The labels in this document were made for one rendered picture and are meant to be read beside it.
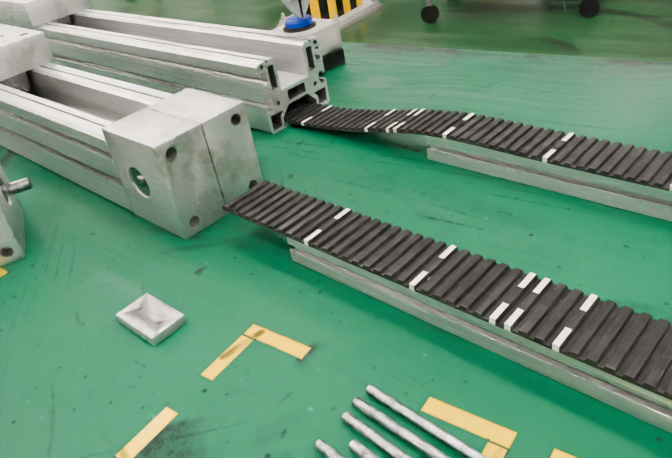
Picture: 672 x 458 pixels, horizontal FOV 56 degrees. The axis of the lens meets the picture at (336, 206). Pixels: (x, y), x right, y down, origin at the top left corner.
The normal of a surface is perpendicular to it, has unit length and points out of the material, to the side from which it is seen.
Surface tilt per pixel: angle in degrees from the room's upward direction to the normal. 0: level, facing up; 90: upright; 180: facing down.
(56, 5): 90
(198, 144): 90
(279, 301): 0
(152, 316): 0
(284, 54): 90
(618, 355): 0
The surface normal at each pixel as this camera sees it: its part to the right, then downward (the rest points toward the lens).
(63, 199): -0.16, -0.84
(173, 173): 0.73, 0.25
